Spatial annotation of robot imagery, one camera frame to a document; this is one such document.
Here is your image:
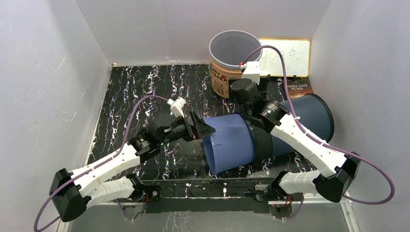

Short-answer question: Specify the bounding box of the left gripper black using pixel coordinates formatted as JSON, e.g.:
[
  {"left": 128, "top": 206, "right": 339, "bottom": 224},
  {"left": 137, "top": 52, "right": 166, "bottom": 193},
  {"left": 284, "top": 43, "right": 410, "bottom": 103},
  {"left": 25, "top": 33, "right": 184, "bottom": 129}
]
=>
[{"left": 159, "top": 111, "right": 215, "bottom": 146}]

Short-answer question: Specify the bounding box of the light blue plastic bucket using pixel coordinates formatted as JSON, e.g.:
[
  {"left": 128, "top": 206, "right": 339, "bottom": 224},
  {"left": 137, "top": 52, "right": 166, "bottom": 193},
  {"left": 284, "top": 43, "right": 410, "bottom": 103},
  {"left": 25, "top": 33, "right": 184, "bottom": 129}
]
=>
[{"left": 202, "top": 114, "right": 255, "bottom": 175}]

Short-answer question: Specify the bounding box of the large dark blue bucket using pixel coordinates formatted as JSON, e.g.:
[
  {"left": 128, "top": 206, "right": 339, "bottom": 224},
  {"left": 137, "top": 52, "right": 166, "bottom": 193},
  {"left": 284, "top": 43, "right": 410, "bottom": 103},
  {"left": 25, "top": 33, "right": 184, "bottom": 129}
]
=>
[{"left": 272, "top": 94, "right": 335, "bottom": 157}]

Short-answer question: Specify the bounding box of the black ribbed plastic bucket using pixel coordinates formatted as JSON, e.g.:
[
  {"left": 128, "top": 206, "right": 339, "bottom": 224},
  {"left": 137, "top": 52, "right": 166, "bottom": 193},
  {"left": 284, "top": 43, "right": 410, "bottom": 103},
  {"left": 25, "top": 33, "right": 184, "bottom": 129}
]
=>
[{"left": 249, "top": 124, "right": 273, "bottom": 162}]

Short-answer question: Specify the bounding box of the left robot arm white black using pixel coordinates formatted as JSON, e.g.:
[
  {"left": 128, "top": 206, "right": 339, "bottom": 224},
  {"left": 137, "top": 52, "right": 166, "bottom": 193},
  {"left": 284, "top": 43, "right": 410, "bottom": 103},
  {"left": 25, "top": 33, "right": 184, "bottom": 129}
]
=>
[{"left": 49, "top": 111, "right": 216, "bottom": 222}]

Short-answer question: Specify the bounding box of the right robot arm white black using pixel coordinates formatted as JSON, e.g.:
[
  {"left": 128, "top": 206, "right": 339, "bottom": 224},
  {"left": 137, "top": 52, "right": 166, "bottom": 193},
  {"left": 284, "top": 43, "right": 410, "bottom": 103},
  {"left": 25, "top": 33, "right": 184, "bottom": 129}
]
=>
[{"left": 230, "top": 78, "right": 361, "bottom": 203}]

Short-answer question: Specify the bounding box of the Three Days To See book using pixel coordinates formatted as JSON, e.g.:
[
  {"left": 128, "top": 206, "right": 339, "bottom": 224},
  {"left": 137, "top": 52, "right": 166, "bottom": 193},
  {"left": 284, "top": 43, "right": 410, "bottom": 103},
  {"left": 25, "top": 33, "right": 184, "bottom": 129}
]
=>
[{"left": 287, "top": 77, "right": 314, "bottom": 99}]

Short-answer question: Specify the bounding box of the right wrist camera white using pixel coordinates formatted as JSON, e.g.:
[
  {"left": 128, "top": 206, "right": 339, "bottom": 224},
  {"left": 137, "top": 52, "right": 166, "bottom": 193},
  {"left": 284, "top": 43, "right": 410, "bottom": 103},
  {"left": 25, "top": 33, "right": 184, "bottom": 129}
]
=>
[{"left": 239, "top": 61, "right": 261, "bottom": 85}]

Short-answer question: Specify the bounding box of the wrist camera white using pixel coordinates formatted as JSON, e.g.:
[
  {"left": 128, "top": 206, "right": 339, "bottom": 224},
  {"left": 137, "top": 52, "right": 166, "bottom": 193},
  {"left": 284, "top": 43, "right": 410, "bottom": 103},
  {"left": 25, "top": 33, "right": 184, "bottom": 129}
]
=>
[
  {"left": 239, "top": 61, "right": 261, "bottom": 85},
  {"left": 167, "top": 97, "right": 186, "bottom": 118}
]

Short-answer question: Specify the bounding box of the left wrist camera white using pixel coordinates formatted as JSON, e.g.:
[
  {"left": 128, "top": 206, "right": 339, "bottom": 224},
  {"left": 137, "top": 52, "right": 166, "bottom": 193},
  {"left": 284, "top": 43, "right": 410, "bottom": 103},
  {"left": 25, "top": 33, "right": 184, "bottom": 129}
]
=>
[{"left": 167, "top": 97, "right": 186, "bottom": 118}]

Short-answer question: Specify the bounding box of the small whiteboard yellow frame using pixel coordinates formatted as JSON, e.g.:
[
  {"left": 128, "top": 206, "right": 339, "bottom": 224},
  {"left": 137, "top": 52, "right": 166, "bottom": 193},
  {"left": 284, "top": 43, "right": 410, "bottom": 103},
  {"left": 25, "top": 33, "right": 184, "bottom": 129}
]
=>
[{"left": 259, "top": 38, "right": 311, "bottom": 78}]

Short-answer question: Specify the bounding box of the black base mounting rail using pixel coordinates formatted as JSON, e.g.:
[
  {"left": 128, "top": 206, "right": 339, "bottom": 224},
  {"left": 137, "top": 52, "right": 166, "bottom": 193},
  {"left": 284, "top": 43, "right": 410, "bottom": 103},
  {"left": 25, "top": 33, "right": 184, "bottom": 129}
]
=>
[{"left": 141, "top": 179, "right": 305, "bottom": 215}]

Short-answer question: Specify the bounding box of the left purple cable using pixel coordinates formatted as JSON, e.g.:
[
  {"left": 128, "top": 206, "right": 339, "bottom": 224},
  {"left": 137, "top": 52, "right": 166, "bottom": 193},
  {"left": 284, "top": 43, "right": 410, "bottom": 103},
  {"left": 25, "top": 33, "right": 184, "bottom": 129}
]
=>
[{"left": 33, "top": 95, "right": 170, "bottom": 232}]

